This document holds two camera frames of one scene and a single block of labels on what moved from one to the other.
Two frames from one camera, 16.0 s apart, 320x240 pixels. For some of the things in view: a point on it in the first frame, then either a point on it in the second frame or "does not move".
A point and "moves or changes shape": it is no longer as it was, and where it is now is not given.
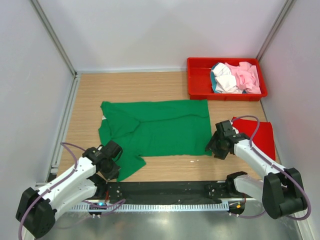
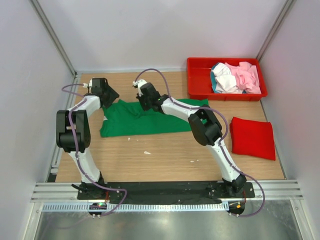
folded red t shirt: x=264 y=139 does not move
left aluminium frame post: x=55 y=37 does not move
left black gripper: x=113 y=174 -> x=113 y=96
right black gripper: x=212 y=145 -> x=140 y=98
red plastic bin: x=200 y=86 does not move
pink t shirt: x=246 y=77 does not move
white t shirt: x=225 y=82 does not move
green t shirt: x=167 y=128 moves or changes shape
